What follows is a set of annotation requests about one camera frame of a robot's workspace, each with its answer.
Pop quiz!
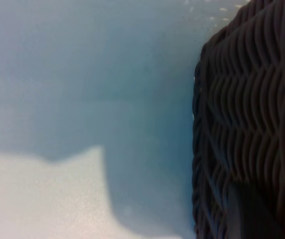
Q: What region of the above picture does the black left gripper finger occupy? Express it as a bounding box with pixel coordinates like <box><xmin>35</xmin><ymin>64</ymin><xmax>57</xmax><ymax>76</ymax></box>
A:
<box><xmin>226</xmin><ymin>184</ymin><xmax>285</xmax><ymax>239</ymax></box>

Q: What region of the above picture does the dark brown wicker basket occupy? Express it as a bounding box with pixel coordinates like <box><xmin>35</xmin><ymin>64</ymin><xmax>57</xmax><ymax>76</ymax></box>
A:
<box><xmin>191</xmin><ymin>0</ymin><xmax>285</xmax><ymax>239</ymax></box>

